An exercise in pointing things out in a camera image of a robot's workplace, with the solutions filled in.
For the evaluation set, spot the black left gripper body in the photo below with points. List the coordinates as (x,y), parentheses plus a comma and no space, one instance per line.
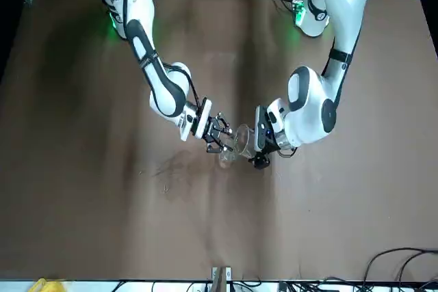
(266,145)

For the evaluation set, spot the clear glass conical flask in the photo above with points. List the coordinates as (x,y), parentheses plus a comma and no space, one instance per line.
(227,158)

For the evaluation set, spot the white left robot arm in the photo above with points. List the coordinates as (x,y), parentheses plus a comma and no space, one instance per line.
(345,8)

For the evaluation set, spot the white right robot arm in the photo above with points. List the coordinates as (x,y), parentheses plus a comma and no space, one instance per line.
(143,52)

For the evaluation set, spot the clear glass beaker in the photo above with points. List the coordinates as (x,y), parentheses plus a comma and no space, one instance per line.
(244,143)

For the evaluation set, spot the aluminium camera post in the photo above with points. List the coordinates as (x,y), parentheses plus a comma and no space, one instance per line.
(220,280)

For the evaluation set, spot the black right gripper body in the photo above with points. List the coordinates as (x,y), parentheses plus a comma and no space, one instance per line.
(212,129)

